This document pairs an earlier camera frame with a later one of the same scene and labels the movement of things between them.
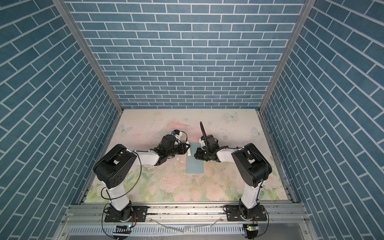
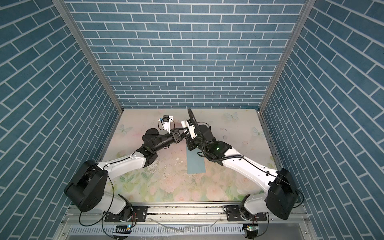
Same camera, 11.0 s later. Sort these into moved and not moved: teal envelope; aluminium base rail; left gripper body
Moved: left gripper body
Not moved: teal envelope; aluminium base rail
